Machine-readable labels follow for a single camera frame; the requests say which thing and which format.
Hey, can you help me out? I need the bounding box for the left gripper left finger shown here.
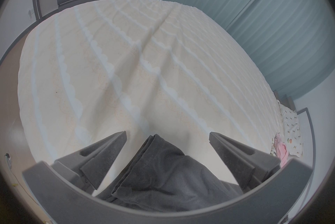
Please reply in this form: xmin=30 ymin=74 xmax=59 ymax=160
xmin=54 ymin=131 xmax=127 ymax=190

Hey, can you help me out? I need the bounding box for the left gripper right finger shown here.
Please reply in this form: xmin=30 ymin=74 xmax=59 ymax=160
xmin=209 ymin=132 xmax=282 ymax=189

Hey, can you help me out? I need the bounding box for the black T-shirt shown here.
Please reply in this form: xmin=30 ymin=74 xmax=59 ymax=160
xmin=93 ymin=134 xmax=244 ymax=213

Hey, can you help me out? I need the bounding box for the white printed garment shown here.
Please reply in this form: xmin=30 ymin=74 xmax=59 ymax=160
xmin=269 ymin=136 xmax=279 ymax=156

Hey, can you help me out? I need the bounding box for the pink garment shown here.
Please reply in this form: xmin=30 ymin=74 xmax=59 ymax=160
xmin=275 ymin=133 xmax=290 ymax=167

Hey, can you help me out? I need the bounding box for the white printed pillow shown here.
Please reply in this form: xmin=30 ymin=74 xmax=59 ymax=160
xmin=279 ymin=102 xmax=305 ymax=158

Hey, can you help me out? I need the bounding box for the grey bedside table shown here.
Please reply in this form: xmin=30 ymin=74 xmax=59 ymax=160
xmin=272 ymin=89 xmax=296 ymax=111

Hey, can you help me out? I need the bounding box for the bed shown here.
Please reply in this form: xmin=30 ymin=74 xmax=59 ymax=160
xmin=17 ymin=0 xmax=314 ymax=192

